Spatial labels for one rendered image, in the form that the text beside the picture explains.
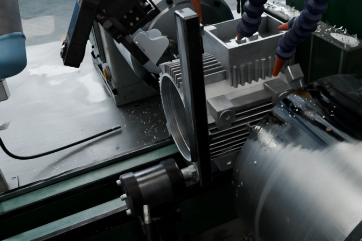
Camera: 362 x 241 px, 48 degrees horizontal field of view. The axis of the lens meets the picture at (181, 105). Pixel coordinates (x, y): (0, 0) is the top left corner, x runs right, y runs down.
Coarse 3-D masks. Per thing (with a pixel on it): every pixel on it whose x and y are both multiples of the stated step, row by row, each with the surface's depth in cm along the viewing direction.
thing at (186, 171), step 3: (183, 168) 57; (186, 168) 57; (189, 168) 57; (192, 168) 57; (195, 168) 57; (183, 171) 57; (186, 171) 57; (189, 171) 57; (183, 174) 56; (186, 174) 56; (189, 174) 57; (195, 174) 57; (186, 177) 56; (189, 177) 57; (192, 177) 57; (186, 180) 57; (189, 180) 57
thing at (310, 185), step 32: (288, 96) 46; (320, 96) 44; (352, 96) 43; (256, 128) 46; (288, 128) 43; (320, 128) 41; (352, 128) 39; (256, 160) 45; (288, 160) 41; (320, 160) 39; (352, 160) 37; (256, 192) 44; (288, 192) 40; (320, 192) 37; (352, 192) 35; (256, 224) 45; (288, 224) 40; (320, 224) 36; (352, 224) 34
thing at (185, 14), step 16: (176, 16) 46; (192, 16) 44; (192, 32) 45; (192, 48) 46; (192, 64) 47; (192, 80) 48; (192, 96) 49; (192, 112) 51; (192, 128) 53; (192, 144) 55; (208, 144) 54; (192, 160) 58; (208, 160) 56; (208, 176) 57
